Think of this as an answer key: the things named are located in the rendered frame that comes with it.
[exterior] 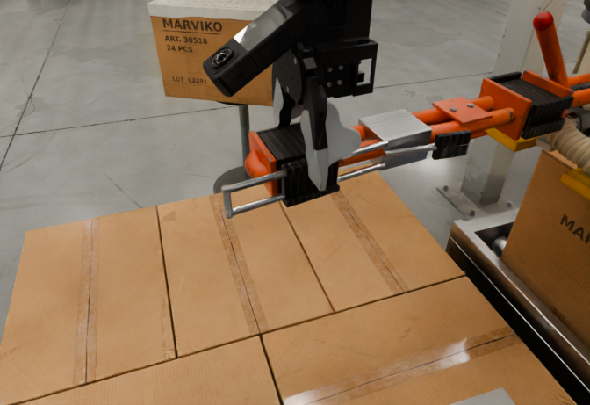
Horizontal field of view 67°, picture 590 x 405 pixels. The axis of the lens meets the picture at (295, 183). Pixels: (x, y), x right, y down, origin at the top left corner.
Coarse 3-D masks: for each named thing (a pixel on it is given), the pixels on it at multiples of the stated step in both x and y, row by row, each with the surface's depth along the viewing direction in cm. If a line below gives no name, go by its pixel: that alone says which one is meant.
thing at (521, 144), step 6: (492, 132) 80; (498, 132) 79; (522, 132) 77; (498, 138) 79; (504, 138) 78; (510, 138) 77; (534, 138) 77; (504, 144) 78; (510, 144) 77; (516, 144) 76; (522, 144) 76; (528, 144) 77; (534, 144) 77; (516, 150) 76
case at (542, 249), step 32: (544, 160) 101; (544, 192) 103; (576, 192) 95; (544, 224) 105; (576, 224) 97; (512, 256) 117; (544, 256) 107; (576, 256) 99; (544, 288) 109; (576, 288) 100; (576, 320) 102
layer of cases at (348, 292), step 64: (256, 192) 155; (384, 192) 155; (64, 256) 130; (128, 256) 130; (192, 256) 130; (256, 256) 130; (320, 256) 130; (384, 256) 130; (448, 256) 130; (64, 320) 112; (128, 320) 112; (192, 320) 112; (256, 320) 112; (320, 320) 112; (384, 320) 112; (448, 320) 112; (0, 384) 98; (64, 384) 98; (128, 384) 98; (192, 384) 98; (256, 384) 98; (320, 384) 98; (384, 384) 98; (448, 384) 98; (512, 384) 98
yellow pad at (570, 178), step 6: (576, 168) 69; (564, 174) 68; (570, 174) 68; (576, 174) 68; (582, 174) 68; (588, 174) 67; (564, 180) 69; (570, 180) 68; (576, 180) 67; (582, 180) 66; (588, 180) 66; (570, 186) 68; (576, 186) 67; (582, 186) 66; (588, 186) 65; (582, 192) 66; (588, 192) 65; (588, 198) 65
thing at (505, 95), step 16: (496, 80) 64; (512, 80) 65; (528, 80) 65; (544, 80) 62; (480, 96) 64; (496, 96) 61; (512, 96) 59; (528, 96) 61; (544, 96) 61; (560, 96) 61; (528, 112) 58; (544, 112) 58; (560, 112) 61; (496, 128) 63; (512, 128) 60; (528, 128) 59; (544, 128) 60; (560, 128) 61
